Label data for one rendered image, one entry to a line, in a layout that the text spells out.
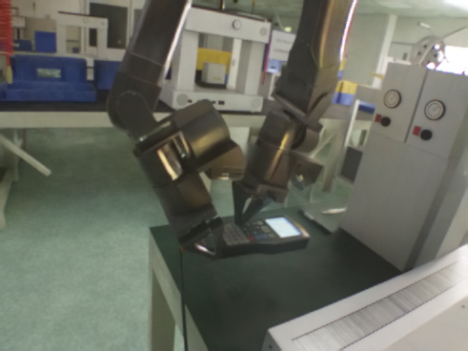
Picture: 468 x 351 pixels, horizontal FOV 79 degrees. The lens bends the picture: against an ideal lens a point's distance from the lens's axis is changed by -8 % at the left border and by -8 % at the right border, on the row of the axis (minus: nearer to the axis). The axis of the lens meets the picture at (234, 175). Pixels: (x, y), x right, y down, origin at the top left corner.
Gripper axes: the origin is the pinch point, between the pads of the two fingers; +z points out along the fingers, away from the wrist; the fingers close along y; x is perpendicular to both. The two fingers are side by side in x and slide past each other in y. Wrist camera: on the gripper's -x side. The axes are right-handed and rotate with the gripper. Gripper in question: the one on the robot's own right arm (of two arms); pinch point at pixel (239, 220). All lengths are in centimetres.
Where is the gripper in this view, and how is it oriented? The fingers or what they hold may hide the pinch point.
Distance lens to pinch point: 54.4
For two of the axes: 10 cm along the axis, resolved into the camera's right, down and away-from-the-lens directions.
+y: -4.1, -4.0, 8.2
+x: -8.4, -2.0, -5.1
